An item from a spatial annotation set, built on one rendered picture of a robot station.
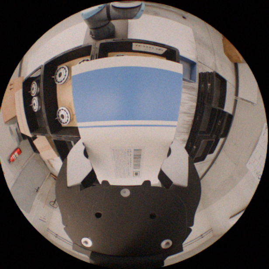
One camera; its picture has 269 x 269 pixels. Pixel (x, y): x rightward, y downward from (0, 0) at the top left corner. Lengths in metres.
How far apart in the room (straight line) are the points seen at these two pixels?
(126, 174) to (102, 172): 0.04
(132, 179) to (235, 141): 2.97
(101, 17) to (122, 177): 0.57
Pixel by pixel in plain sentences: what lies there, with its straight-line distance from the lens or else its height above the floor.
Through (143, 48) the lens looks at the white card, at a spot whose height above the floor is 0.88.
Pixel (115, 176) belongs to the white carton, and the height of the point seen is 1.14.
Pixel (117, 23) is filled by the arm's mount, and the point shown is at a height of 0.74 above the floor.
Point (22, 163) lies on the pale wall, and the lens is 3.38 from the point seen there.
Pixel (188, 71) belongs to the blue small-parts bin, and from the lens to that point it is 0.67.
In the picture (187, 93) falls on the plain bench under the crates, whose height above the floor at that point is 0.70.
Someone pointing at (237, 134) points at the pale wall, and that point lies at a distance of 2.99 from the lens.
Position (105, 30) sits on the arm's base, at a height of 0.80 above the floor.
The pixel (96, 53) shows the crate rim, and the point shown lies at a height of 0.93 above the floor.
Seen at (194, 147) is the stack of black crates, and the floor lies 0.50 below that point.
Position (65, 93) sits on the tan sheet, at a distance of 0.52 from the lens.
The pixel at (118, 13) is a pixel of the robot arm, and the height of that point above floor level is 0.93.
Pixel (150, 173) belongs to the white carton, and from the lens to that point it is 0.15.
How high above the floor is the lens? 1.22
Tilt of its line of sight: 61 degrees down
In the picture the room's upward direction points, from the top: 176 degrees clockwise
